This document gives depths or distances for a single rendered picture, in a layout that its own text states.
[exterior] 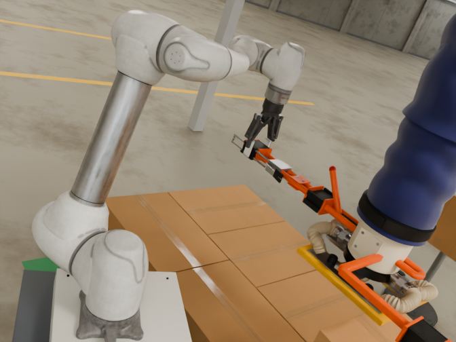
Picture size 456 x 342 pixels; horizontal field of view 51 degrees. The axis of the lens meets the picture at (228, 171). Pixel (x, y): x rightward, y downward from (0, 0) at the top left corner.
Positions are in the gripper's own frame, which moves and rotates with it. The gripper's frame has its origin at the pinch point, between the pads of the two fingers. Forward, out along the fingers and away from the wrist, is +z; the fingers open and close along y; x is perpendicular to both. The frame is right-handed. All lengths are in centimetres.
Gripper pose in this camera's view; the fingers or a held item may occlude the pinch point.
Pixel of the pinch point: (256, 148)
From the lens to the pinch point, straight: 183.7
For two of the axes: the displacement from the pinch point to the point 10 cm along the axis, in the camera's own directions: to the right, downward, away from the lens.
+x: -5.9, -5.2, 6.2
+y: 7.5, -0.5, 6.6
